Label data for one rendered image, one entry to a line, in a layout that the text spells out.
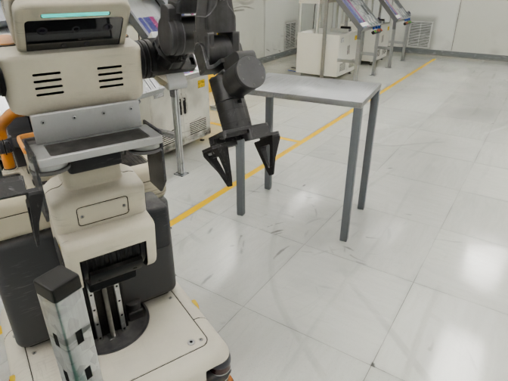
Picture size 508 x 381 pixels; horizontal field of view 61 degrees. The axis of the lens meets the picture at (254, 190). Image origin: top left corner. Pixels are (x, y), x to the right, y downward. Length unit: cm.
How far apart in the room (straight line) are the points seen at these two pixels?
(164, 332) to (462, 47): 812
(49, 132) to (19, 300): 65
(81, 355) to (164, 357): 99
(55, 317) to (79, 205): 64
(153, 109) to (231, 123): 258
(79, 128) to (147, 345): 79
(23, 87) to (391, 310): 170
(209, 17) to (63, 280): 54
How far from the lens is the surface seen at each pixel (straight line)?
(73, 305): 45
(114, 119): 99
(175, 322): 156
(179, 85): 106
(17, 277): 143
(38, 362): 157
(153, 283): 159
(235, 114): 80
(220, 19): 82
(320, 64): 642
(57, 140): 98
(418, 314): 211
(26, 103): 97
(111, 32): 96
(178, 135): 316
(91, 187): 108
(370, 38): 765
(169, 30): 92
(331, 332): 193
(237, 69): 74
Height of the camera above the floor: 135
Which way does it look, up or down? 27 degrees down
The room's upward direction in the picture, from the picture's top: straight up
